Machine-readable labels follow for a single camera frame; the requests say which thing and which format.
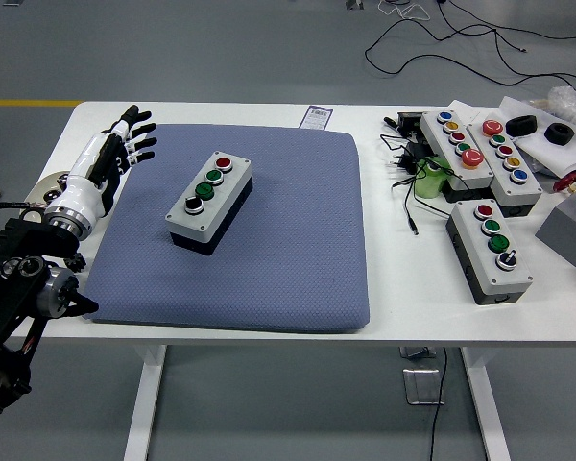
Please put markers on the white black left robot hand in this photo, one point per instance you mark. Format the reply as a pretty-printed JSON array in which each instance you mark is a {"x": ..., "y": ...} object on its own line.
[{"x": 81, "y": 170}]

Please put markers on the grey four-button box black base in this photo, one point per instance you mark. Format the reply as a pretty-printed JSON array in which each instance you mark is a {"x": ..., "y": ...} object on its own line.
[{"x": 206, "y": 194}]

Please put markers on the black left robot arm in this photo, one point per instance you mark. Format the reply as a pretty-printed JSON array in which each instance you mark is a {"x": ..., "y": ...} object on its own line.
[{"x": 14, "y": 288}]

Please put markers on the grey five-button box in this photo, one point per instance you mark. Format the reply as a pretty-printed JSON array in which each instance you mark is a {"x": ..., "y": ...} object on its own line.
[
  {"x": 525, "y": 193},
  {"x": 437, "y": 133}
]

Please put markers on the dark metal cylinder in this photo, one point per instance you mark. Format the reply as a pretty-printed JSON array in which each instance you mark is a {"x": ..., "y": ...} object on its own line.
[
  {"x": 52, "y": 196},
  {"x": 63, "y": 179}
]

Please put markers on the cream shallow dish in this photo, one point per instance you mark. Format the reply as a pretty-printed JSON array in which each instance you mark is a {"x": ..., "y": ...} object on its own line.
[{"x": 39, "y": 189}]

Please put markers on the blue-grey padded mat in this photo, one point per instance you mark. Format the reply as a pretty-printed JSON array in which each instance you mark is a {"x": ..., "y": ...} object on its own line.
[{"x": 293, "y": 240}]

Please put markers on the purple white label card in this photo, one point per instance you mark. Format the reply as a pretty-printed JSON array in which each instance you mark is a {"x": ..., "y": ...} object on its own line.
[{"x": 317, "y": 117}]

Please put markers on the white table leg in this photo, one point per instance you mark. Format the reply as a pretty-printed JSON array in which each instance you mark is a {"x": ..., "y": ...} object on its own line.
[
  {"x": 487, "y": 408},
  {"x": 141, "y": 408}
]

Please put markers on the black small device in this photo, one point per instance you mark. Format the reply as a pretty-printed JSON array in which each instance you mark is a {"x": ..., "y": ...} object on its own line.
[{"x": 408, "y": 122}]

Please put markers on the black power plug adapter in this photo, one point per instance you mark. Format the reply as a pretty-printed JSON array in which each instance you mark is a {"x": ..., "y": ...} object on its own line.
[{"x": 415, "y": 152}]

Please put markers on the light green cylinder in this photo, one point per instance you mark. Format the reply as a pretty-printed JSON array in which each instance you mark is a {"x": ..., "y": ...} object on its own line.
[{"x": 429, "y": 182}]

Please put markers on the metal floor plate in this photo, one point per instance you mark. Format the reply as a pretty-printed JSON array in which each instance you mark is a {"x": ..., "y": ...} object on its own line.
[{"x": 422, "y": 386}]

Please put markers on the white paper sheet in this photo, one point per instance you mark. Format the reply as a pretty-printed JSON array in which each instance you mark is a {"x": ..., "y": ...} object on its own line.
[{"x": 552, "y": 156}]

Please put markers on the red knob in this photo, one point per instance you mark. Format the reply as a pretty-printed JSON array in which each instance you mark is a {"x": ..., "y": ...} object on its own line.
[{"x": 567, "y": 182}]

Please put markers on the grey block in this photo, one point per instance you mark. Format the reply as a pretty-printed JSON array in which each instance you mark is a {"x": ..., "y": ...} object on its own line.
[{"x": 564, "y": 235}]

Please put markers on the clear plastic bag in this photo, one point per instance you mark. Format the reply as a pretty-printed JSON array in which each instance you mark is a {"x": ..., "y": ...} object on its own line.
[{"x": 568, "y": 105}]

